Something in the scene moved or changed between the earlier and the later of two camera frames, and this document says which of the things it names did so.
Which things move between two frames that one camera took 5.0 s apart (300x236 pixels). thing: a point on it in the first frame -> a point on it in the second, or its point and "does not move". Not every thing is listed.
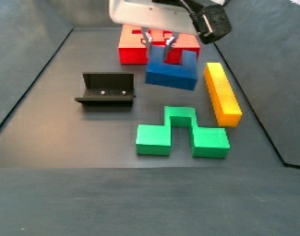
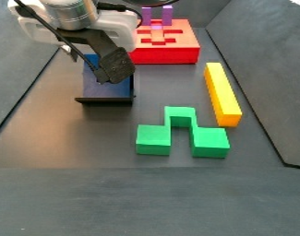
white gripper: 150,14 -> 118,23
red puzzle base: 133,46 does not move
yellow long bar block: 223,96 does not move
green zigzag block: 211,141 does not move
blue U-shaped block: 172,75 -> 102,90
